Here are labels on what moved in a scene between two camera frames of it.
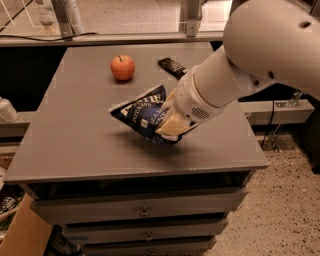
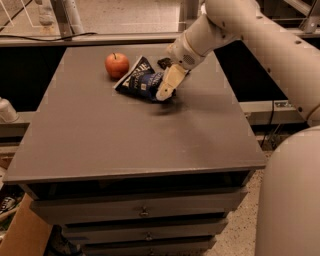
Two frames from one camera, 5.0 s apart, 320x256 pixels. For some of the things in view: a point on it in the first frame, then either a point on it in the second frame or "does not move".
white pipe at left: x=7 y=111 does not move
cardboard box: x=27 y=234 does not move
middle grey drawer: x=76 y=232 does not move
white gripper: x=189 y=98 -> x=182 y=53
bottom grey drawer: x=167 y=246 does not move
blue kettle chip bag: x=141 y=112 -> x=140 y=80
